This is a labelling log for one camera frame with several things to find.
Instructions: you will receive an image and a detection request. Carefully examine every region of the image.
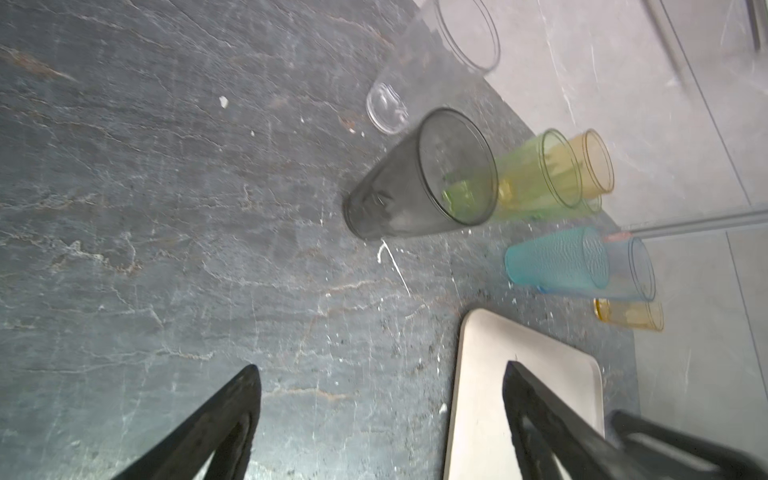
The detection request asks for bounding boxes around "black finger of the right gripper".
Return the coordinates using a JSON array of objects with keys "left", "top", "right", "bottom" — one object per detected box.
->
[{"left": 609, "top": 410, "right": 767, "bottom": 479}]

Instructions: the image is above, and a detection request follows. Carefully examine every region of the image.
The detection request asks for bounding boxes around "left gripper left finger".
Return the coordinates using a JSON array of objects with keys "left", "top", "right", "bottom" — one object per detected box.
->
[{"left": 116, "top": 364, "right": 262, "bottom": 479}]

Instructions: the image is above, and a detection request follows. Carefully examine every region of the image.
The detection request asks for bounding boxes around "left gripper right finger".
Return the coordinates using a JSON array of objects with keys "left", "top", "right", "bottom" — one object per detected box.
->
[{"left": 502, "top": 359, "right": 655, "bottom": 480}]

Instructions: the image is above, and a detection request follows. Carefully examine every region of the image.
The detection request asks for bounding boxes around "beige plastic tray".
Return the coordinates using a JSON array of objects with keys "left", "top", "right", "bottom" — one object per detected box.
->
[{"left": 443, "top": 309, "right": 605, "bottom": 479}]

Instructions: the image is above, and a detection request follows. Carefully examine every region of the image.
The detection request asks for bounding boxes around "tall green tumbler glass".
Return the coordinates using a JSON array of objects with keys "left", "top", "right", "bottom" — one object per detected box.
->
[{"left": 442, "top": 128, "right": 584, "bottom": 222}]

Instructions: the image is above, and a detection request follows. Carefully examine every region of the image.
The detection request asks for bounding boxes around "dark grey tumbler glass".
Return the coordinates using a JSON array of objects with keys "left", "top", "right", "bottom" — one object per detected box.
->
[{"left": 343, "top": 108, "right": 499, "bottom": 241}]

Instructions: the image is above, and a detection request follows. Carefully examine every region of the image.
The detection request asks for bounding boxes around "clear tumbler glass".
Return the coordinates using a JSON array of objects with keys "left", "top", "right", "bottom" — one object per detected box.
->
[{"left": 366, "top": 1, "right": 501, "bottom": 135}]

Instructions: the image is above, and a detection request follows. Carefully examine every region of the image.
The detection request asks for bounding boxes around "short yellow glass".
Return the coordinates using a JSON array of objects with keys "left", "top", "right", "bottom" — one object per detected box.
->
[{"left": 594, "top": 299, "right": 665, "bottom": 332}]

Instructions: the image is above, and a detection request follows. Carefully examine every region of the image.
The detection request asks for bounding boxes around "blue tumbler glass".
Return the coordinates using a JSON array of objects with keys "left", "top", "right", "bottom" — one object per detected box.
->
[{"left": 539, "top": 235, "right": 658, "bottom": 303}]

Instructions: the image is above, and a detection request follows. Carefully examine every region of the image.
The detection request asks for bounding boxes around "teal textured cup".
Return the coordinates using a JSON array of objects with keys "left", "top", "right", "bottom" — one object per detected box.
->
[{"left": 504, "top": 227, "right": 610, "bottom": 289}]

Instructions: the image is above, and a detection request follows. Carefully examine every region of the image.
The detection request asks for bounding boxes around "pink glass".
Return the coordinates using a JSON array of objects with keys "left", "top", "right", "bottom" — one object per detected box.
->
[{"left": 602, "top": 232, "right": 632, "bottom": 243}]

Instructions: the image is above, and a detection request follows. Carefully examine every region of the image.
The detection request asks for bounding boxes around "small green glass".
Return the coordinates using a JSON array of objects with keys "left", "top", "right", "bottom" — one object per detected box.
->
[{"left": 560, "top": 196, "right": 602, "bottom": 219}]

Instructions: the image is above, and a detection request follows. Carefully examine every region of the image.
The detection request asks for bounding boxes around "tall amber tumbler glass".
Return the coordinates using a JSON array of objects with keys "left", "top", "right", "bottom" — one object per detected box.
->
[{"left": 569, "top": 129, "right": 615, "bottom": 200}]

